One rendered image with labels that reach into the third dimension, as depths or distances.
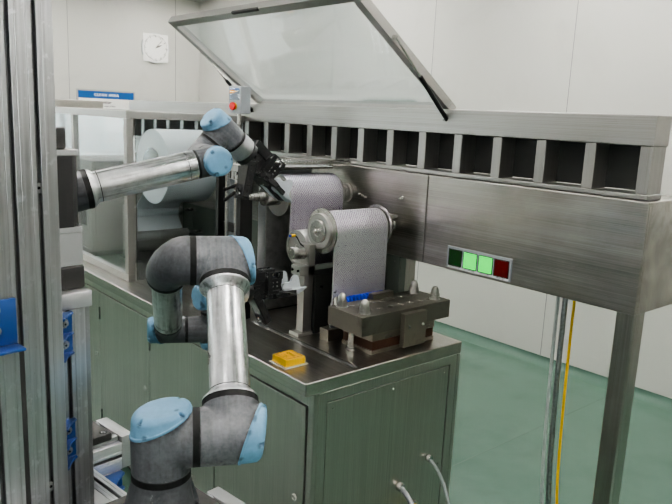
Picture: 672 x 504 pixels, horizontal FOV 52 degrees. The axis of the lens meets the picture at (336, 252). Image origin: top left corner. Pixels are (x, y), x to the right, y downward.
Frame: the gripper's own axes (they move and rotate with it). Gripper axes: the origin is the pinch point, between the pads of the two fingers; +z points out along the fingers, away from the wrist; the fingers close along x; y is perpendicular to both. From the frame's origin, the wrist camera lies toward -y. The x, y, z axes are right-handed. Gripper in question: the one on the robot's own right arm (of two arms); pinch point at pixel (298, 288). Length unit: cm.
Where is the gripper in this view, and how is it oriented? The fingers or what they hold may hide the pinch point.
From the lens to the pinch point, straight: 212.8
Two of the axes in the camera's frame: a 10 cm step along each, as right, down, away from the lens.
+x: -6.5, -1.7, 7.4
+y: 0.4, -9.8, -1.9
